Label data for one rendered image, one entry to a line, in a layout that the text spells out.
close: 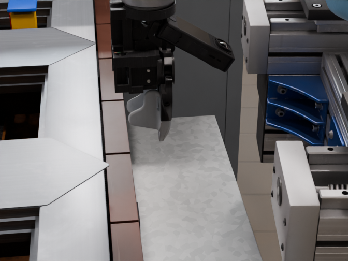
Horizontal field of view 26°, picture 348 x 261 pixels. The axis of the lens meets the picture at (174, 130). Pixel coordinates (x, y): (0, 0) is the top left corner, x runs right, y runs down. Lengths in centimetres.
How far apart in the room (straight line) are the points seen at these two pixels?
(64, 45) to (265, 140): 44
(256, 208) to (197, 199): 114
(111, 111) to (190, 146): 24
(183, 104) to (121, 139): 77
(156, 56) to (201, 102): 103
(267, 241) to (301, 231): 152
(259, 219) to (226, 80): 61
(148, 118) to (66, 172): 15
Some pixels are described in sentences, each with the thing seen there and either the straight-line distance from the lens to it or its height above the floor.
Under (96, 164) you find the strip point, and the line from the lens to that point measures 112.
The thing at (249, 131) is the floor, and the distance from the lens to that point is 290.
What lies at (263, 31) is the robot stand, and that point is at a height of 98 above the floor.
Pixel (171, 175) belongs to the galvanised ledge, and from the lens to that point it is 142.
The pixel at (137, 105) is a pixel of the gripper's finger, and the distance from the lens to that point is 108.
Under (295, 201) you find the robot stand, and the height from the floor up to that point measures 99.
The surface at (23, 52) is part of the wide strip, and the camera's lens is 149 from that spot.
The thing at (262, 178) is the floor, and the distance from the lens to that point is 263.
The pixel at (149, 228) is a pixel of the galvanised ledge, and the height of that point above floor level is 68.
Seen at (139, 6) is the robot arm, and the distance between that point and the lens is 96.
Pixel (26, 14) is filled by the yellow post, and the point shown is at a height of 87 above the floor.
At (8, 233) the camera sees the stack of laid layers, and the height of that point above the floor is 83.
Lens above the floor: 147
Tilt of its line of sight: 31 degrees down
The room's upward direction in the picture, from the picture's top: straight up
